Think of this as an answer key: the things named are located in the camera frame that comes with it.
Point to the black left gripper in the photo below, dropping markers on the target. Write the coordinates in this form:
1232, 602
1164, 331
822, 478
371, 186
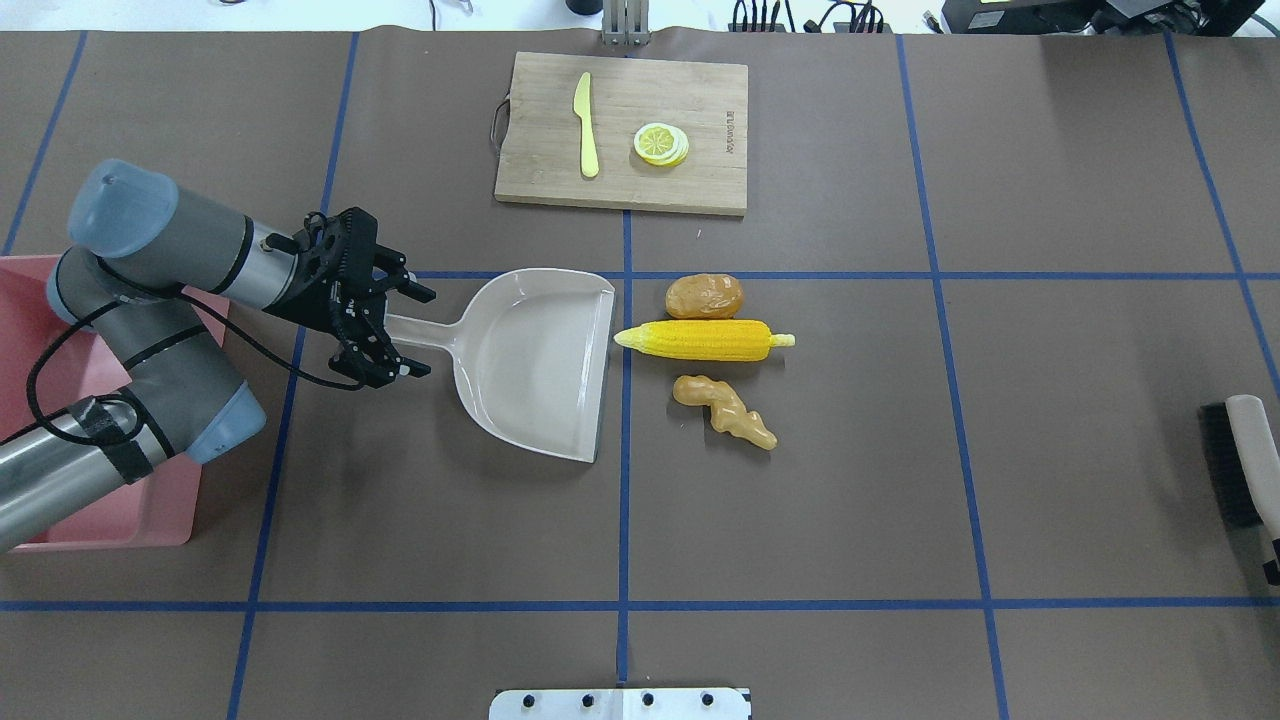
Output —
308, 303

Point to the beige plastic dustpan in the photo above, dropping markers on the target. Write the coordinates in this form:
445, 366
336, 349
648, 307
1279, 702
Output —
529, 355

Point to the yellow toy corn cob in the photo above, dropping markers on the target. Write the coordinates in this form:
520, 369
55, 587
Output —
715, 341

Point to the brown toy potato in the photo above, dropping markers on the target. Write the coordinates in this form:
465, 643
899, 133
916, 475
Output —
704, 296

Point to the tan toy ginger root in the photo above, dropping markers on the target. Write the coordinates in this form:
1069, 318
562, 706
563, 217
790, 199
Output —
728, 413

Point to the black bristle hand brush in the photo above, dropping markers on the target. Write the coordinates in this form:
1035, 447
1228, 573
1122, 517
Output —
1241, 458

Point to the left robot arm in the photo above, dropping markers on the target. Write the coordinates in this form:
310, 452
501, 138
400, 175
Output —
142, 248

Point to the pink plastic bin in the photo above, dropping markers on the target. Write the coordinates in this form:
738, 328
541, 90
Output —
183, 397

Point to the yellow plastic knife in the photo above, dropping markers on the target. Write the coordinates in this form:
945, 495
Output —
582, 106

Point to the yellow lemon slices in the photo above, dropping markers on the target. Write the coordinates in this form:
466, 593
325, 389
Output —
661, 145

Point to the wooden cutting board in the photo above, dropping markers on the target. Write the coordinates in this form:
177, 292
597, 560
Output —
539, 156

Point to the metal mounting plate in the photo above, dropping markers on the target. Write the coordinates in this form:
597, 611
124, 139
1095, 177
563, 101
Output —
623, 703

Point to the aluminium frame post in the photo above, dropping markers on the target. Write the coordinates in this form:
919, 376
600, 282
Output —
626, 23

